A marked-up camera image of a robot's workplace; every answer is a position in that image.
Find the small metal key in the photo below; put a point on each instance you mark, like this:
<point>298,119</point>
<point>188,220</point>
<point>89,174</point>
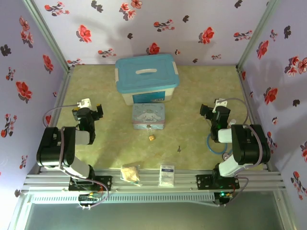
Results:
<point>179,149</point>

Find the cartoon tin box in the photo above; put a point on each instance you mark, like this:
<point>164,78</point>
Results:
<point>148,116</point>

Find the brass padlock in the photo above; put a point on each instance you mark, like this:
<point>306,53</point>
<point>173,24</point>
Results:
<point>152,138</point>

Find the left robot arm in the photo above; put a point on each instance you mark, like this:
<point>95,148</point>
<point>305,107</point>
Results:
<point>55,148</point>

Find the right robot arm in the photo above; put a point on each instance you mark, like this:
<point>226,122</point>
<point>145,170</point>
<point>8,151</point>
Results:
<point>249,146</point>

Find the small white bottle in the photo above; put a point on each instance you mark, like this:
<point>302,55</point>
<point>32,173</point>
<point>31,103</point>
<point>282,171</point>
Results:
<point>232,122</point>

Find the blue tube stethoscope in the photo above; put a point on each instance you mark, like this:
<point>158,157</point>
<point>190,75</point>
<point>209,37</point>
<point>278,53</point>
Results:
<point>225,156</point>

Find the blue lidded storage box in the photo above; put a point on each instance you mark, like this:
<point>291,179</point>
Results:
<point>146,76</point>

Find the clear plastic bag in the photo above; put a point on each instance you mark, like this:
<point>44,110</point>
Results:
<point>130,175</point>

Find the white paper packet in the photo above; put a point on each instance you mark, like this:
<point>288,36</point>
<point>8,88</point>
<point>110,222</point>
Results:
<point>167,176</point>

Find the small controller board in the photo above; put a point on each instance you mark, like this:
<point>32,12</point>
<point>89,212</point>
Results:
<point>224,195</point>
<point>88,198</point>

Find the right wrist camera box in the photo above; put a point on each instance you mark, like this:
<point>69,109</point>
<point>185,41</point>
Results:
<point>221,103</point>

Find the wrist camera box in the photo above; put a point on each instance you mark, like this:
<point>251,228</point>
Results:
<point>221,103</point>
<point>84,103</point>

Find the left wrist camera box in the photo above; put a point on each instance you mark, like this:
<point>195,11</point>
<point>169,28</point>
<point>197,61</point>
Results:
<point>84,103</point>

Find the aluminium table side rail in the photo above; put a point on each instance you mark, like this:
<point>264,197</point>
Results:
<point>244,91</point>
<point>62,91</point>

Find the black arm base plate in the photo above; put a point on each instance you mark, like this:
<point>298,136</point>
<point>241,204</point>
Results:
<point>204,180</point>
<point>105,183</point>

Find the aluminium frame rail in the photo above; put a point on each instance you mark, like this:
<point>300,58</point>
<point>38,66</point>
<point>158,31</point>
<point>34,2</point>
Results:
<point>148,178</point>

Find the aluminium corner post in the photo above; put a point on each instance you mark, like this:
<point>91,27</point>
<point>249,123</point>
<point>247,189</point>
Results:
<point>259,33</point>
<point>45,33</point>

